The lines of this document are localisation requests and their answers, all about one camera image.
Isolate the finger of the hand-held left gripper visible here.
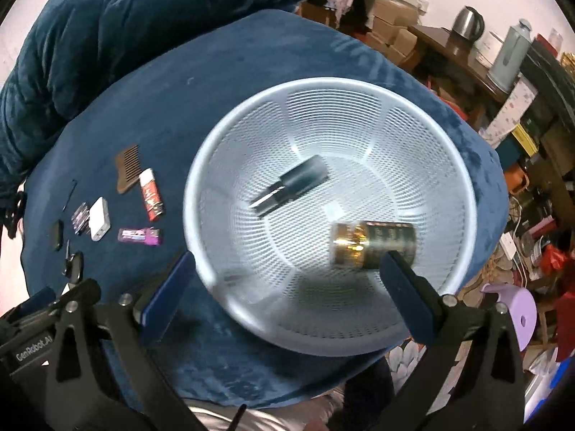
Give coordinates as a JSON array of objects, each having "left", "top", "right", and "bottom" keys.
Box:
[
  {"left": 26, "top": 286, "right": 58, "bottom": 308},
  {"left": 55, "top": 278, "right": 102, "bottom": 310}
]

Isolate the dark wooden desk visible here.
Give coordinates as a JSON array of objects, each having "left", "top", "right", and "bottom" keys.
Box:
[{"left": 409, "top": 24, "right": 513, "bottom": 100}]

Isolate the gold black jar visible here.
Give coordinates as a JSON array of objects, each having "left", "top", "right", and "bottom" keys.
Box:
[{"left": 330, "top": 220, "right": 418, "bottom": 271}]

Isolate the small silver patterned item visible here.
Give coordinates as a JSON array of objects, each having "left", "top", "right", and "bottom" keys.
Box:
[{"left": 72, "top": 203, "right": 91, "bottom": 235}]

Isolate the blue velvet quilt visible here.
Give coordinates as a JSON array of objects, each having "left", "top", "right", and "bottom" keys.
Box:
[{"left": 0, "top": 0, "right": 315, "bottom": 199}]

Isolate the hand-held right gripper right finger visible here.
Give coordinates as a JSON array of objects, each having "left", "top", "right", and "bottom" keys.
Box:
[{"left": 376, "top": 250, "right": 526, "bottom": 431}]

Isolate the grey green thermos flask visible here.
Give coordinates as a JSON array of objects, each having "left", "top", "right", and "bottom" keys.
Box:
[{"left": 487, "top": 19, "right": 533, "bottom": 95}]

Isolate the red lighter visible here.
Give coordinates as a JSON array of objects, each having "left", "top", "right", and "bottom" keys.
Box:
[{"left": 138, "top": 168, "right": 165, "bottom": 222}]

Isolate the white charger adapter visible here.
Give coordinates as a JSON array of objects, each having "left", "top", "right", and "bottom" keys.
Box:
[{"left": 88, "top": 196, "right": 111, "bottom": 241}]

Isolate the stack of cardboard boxes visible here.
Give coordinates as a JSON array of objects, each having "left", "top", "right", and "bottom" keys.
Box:
[{"left": 363, "top": 0, "right": 427, "bottom": 73}]

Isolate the silver satin clothing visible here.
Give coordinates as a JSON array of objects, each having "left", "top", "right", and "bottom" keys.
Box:
[{"left": 180, "top": 390, "right": 346, "bottom": 431}]

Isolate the blue velvet table cover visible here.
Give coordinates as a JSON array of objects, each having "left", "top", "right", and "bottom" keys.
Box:
[{"left": 18, "top": 9, "right": 510, "bottom": 409}]

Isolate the purple plastic stool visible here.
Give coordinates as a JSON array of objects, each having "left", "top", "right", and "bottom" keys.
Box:
[{"left": 480, "top": 283, "right": 538, "bottom": 352}]

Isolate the white floral paper bag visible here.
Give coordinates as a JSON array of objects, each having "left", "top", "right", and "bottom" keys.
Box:
[{"left": 487, "top": 76, "right": 540, "bottom": 149}]

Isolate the steel electric kettle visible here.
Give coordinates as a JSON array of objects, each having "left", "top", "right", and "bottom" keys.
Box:
[{"left": 450, "top": 6, "right": 486, "bottom": 44}]

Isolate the black key bunch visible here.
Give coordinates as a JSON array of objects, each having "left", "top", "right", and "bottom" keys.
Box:
[{"left": 63, "top": 240, "right": 85, "bottom": 283}]

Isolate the white floor power strip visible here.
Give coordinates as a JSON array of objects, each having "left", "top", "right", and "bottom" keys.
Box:
[{"left": 501, "top": 231, "right": 520, "bottom": 259}]

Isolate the light blue plastic basket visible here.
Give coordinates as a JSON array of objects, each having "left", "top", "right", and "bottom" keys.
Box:
[{"left": 183, "top": 77, "right": 478, "bottom": 356}]

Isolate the purple lighter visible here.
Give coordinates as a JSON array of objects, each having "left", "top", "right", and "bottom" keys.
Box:
[{"left": 118, "top": 227, "right": 162, "bottom": 247}]

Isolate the black cosmetic tube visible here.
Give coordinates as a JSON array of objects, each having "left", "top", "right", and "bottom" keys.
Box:
[{"left": 249, "top": 155, "right": 331, "bottom": 219}]

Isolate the orange bag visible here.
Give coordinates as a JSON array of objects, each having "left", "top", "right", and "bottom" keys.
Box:
[{"left": 503, "top": 162, "right": 531, "bottom": 194}]

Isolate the yellow box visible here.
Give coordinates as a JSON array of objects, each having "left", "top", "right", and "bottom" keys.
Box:
[{"left": 512, "top": 123, "right": 538, "bottom": 154}]

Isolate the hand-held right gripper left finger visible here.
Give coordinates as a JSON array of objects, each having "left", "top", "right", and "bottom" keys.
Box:
[{"left": 43, "top": 251, "right": 206, "bottom": 431}]

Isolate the brown wooden comb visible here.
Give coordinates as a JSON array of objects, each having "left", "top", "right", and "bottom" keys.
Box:
[{"left": 114, "top": 144, "right": 141, "bottom": 195}]

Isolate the red plastic bag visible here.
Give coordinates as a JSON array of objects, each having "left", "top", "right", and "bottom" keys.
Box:
[{"left": 537, "top": 245, "right": 572, "bottom": 275}]

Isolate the black strap buckle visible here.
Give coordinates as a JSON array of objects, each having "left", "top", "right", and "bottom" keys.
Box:
[{"left": 2, "top": 191, "right": 26, "bottom": 240}]

